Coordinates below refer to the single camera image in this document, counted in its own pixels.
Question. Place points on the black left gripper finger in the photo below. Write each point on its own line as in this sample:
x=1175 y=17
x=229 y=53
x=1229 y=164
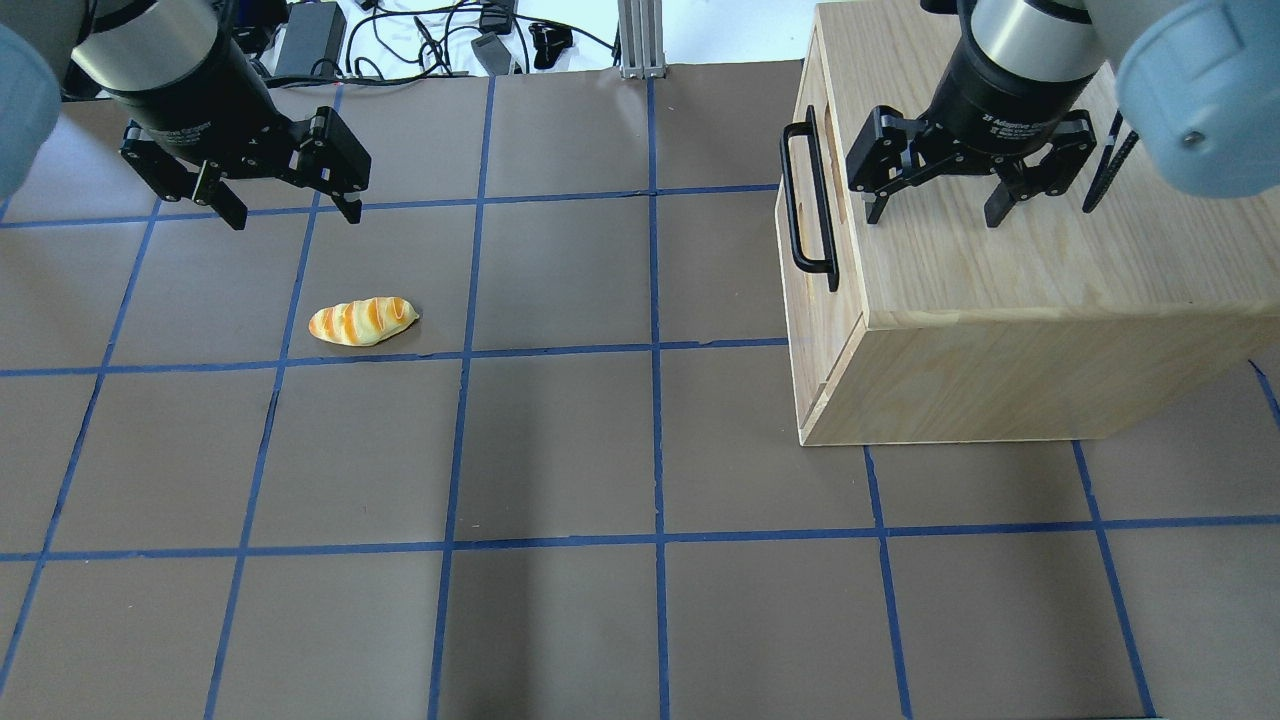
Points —
x=350 y=205
x=227 y=205

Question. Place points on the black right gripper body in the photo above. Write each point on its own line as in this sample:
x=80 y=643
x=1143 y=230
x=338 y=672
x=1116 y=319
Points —
x=1005 y=98

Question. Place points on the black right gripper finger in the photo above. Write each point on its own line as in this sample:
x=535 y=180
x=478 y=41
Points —
x=875 y=204
x=1000 y=204

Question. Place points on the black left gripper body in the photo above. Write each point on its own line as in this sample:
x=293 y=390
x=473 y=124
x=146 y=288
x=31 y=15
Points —
x=190 y=92

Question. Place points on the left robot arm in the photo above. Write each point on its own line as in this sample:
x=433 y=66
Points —
x=42 y=40

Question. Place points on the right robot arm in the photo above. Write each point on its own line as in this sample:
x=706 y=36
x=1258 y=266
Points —
x=1195 y=81

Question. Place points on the wooden drawer cabinet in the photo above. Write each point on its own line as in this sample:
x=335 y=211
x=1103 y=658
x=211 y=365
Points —
x=930 y=327

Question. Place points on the toy bread loaf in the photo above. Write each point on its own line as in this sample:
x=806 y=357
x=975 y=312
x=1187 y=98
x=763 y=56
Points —
x=362 y=323

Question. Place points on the black power adapter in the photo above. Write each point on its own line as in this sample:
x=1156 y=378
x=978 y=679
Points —
x=313 y=35

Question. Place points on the brown paper mat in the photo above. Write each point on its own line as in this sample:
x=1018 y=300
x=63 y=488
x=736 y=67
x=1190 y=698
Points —
x=572 y=489

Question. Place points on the aluminium frame post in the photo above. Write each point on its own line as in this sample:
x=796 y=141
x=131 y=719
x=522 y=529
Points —
x=641 y=52

